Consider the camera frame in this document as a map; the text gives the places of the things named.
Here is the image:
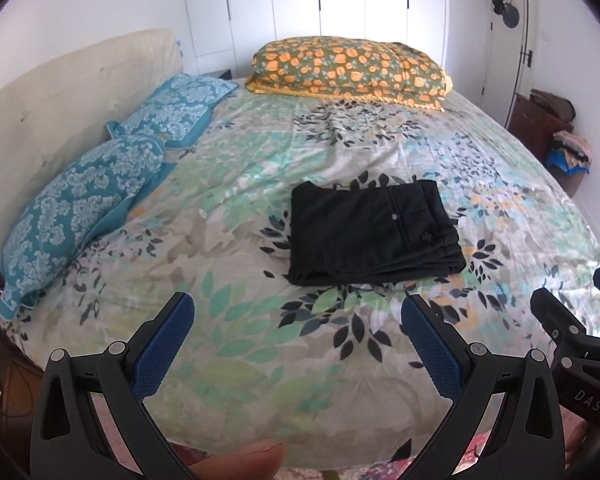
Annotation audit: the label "person's left hand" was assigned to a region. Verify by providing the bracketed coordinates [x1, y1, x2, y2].
[187, 439, 285, 480]

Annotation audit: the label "black pants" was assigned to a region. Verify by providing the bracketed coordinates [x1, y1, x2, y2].
[286, 179, 467, 287]

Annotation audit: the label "teal patterned pillow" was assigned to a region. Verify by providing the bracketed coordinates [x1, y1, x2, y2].
[0, 134, 178, 321]
[105, 73, 240, 148]

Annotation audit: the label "white door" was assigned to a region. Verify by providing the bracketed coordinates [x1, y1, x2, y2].
[480, 0, 538, 128]

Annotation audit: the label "floral bed sheet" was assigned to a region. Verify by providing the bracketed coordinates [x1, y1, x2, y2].
[0, 87, 600, 471]

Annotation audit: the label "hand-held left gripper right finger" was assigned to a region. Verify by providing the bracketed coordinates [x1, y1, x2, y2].
[400, 294, 567, 480]

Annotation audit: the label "orange floral pillow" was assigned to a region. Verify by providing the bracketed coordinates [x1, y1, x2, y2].
[245, 36, 453, 113]

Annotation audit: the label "pile of mixed clothes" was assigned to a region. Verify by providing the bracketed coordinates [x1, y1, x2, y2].
[546, 130, 592, 173]

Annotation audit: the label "cream padded headboard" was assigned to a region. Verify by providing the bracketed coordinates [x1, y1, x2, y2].
[0, 29, 186, 271]

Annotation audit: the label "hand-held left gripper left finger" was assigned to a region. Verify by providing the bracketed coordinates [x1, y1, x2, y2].
[30, 291, 196, 480]

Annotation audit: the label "brown wooden dresser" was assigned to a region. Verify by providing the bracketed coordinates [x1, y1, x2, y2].
[509, 92, 588, 198]

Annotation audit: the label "dark bedside furniture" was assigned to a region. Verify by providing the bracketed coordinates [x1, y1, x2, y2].
[0, 305, 46, 461]

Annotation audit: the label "black hat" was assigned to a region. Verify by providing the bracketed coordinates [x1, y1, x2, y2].
[491, 0, 521, 28]

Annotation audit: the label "white wardrobe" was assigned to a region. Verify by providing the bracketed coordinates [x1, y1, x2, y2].
[180, 0, 448, 81]

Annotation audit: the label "dark brown folded clothes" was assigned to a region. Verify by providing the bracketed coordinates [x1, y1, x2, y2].
[530, 89, 576, 121]

